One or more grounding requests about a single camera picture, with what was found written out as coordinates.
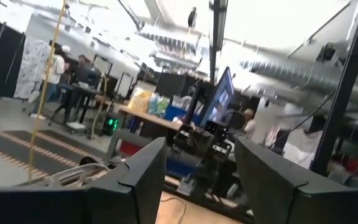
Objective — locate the yellow bag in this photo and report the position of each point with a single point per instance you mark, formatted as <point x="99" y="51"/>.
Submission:
<point x="138" y="101"/>

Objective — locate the person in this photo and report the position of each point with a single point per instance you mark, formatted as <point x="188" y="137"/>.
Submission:
<point x="85" y="73"/>
<point x="250" y="124"/>
<point x="56" y="67"/>

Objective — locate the silver ventilation duct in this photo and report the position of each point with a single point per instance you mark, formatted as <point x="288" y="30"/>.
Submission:
<point x="291" y="76"/>

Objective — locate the black striped floor mat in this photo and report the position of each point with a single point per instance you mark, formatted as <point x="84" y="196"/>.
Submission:
<point x="17" y="146"/>

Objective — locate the black ceiling pole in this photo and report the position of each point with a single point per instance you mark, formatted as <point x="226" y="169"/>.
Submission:
<point x="218" y="31"/>

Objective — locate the clear plastic bin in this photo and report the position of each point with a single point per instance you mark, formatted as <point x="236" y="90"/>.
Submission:
<point x="82" y="170"/>

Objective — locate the black monitor stand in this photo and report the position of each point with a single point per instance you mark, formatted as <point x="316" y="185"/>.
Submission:
<point x="194" y="102"/>

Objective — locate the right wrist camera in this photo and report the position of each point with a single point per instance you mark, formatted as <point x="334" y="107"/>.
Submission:
<point x="214" y="129"/>

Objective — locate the black desk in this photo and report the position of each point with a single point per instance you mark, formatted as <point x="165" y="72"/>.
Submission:
<point x="82" y="91"/>

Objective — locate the red box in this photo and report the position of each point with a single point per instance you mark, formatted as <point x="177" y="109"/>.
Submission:
<point x="129" y="148"/>

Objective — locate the wooden desk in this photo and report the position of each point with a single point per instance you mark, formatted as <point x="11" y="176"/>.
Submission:
<point x="148" y="116"/>

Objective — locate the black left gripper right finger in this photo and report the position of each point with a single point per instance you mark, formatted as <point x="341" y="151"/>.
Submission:
<point x="306" y="205"/>

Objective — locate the white hanging cloth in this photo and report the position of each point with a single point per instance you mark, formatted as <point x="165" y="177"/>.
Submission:
<point x="301" y="147"/>

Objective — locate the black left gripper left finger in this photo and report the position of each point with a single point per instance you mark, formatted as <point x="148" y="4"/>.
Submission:
<point x="73" y="207"/>

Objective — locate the white patterned cloth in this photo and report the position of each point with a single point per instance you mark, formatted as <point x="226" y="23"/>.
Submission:
<point x="31" y="68"/>

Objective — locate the blue storage bin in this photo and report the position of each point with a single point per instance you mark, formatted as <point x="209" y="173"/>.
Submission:
<point x="176" y="113"/>

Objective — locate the computer monitor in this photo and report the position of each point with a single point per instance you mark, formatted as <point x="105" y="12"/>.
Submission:
<point x="221" y="96"/>

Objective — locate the black device green light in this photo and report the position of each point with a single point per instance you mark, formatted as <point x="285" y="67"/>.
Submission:
<point x="110" y="124"/>

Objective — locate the grey metal bench frame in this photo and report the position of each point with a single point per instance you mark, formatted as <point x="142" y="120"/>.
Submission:
<point x="126" y="134"/>

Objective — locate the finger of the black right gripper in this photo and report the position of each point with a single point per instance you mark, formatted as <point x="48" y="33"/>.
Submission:
<point x="180" y="138"/>
<point x="224" y="152"/>

